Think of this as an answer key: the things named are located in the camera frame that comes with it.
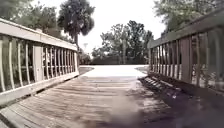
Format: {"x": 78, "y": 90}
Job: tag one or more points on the pale concrete path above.
{"x": 111, "y": 70}

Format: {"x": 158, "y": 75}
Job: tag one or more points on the group of trees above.
{"x": 125, "y": 43}

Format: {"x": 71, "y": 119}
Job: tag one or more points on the wooden plank bridge deck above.
{"x": 90, "y": 100}

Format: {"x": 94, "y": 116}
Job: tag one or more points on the tall palm tree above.
{"x": 76, "y": 18}

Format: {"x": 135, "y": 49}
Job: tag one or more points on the wooden bridge railing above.
{"x": 36, "y": 61}
{"x": 190, "y": 56}

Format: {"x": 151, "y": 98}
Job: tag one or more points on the trees behind railing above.
{"x": 183, "y": 13}
{"x": 23, "y": 15}

